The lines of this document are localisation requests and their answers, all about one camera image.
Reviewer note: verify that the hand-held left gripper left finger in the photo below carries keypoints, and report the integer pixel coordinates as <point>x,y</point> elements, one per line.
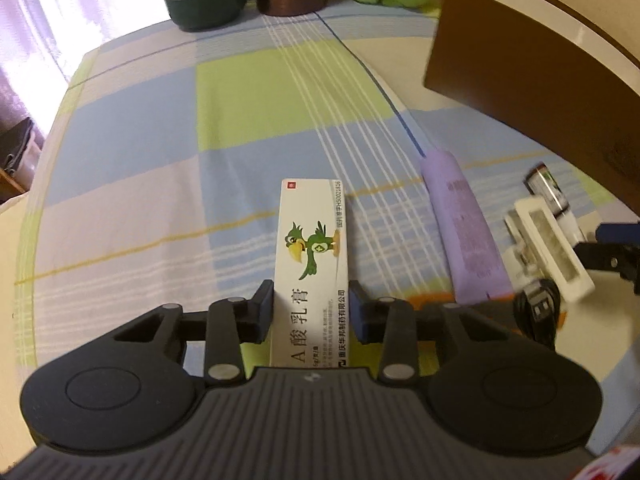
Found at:
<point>267,310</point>

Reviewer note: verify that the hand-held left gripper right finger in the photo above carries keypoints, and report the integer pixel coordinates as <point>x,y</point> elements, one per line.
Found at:
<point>357,315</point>

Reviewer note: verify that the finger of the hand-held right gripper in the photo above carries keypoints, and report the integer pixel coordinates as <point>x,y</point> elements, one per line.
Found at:
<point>605,257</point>
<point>617,233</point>

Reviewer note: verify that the small white black-capped tube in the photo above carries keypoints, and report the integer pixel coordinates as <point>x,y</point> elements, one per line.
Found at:
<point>545,185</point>

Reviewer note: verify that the cream hair claw clip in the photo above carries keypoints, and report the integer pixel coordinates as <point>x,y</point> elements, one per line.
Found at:
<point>525,207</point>

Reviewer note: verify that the white ointment box bird print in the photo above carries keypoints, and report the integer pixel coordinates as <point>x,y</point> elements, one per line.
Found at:
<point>310,210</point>

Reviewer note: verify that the purple tube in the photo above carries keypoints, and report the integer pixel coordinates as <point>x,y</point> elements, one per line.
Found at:
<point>465,220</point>

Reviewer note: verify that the brown cardboard box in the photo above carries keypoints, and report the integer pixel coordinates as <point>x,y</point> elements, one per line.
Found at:
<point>525,75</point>

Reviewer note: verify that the checked tablecloth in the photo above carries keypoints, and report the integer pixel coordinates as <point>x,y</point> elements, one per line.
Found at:
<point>200,160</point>

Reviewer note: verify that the red patterned cloth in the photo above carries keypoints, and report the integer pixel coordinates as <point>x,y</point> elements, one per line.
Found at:
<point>612,465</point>

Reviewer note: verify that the black bin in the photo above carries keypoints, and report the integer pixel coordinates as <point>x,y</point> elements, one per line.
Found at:
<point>20,155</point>

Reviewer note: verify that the sheer purple curtain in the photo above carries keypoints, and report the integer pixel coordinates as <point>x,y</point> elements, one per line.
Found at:
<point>50,10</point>

